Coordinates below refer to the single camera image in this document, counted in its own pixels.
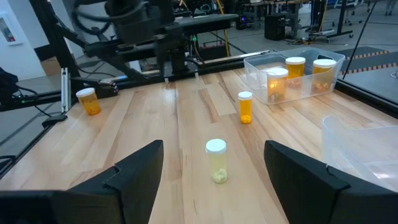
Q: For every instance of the black computer tower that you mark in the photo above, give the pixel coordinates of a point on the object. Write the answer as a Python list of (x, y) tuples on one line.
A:
[(274, 27)]

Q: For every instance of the black mat with striped edge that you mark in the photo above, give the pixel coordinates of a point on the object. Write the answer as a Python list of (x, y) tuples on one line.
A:
[(370, 60)]

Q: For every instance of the silver aluminium extrusion bar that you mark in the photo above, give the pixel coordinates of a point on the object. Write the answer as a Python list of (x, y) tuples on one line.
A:
[(64, 90)]

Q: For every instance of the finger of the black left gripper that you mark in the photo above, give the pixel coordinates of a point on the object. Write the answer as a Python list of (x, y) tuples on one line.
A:
[(196, 71), (166, 74)]

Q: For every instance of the black desk top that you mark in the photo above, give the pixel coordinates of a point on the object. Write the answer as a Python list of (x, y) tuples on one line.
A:
[(211, 23)]

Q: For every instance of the small orange pill bottle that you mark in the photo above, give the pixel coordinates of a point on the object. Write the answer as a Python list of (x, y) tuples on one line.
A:
[(245, 107)]

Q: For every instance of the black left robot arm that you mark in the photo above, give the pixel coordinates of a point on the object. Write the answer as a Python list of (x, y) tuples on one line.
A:
[(130, 21)]

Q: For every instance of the white framed wall sign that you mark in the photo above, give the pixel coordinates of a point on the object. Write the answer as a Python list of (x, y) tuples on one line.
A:
[(7, 31)]

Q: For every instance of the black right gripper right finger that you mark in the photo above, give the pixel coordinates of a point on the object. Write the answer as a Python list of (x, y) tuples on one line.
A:
[(304, 193)]

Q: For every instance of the large orange pill bottle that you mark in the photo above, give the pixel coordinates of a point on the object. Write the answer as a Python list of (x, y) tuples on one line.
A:
[(88, 101), (323, 76), (276, 85), (295, 68)]

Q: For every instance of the black rectangular device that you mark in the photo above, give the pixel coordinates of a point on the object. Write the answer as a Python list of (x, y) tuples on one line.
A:
[(105, 90)]

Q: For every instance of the small pale yellow pill bottle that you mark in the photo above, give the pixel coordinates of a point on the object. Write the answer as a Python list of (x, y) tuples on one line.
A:
[(216, 160)]

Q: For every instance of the clear plastic bin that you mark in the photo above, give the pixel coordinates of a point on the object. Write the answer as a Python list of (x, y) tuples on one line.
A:
[(357, 149), (255, 77)]

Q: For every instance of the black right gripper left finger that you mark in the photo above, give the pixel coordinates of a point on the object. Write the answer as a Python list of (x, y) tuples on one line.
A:
[(140, 186)]

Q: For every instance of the brown cardboard box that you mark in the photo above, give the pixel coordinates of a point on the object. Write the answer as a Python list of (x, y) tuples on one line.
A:
[(51, 67)]

